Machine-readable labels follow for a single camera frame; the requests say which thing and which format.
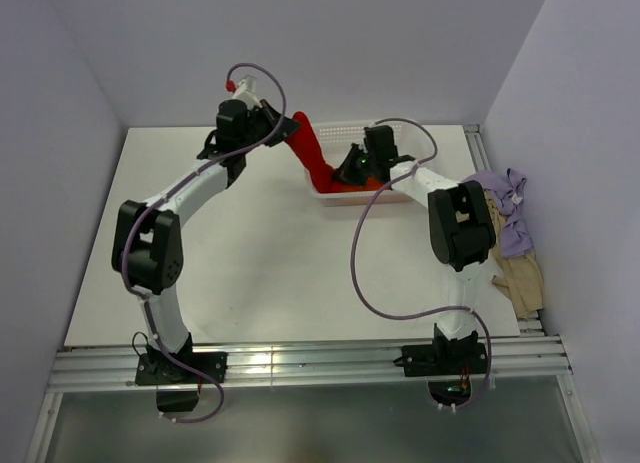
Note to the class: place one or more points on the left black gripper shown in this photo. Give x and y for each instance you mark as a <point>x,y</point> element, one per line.
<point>265,111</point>

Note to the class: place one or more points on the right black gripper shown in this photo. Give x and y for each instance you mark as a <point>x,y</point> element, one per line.
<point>346,171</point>

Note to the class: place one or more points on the red t-shirt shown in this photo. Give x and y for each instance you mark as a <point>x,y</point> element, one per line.
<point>306,147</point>

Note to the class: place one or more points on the white plastic basket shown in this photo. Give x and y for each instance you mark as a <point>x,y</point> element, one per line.
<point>335,140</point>

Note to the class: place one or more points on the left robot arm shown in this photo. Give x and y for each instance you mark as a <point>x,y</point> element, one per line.
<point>148,250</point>

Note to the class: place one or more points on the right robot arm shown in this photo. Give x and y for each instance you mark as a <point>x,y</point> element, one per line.
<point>461,232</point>

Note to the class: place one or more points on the rolled orange t-shirt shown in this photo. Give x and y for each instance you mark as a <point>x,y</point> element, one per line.
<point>371,185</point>

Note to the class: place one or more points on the purple t-shirt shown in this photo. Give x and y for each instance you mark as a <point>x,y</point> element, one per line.
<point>507,193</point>

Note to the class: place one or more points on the beige t-shirt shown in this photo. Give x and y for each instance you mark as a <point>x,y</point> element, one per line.
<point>521,281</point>

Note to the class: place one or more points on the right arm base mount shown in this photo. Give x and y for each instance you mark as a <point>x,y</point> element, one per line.
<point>448,365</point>

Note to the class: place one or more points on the aluminium rail frame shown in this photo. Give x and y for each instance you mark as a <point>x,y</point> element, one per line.
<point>311,347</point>

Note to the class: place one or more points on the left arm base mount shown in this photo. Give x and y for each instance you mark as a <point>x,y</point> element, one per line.
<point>177,389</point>

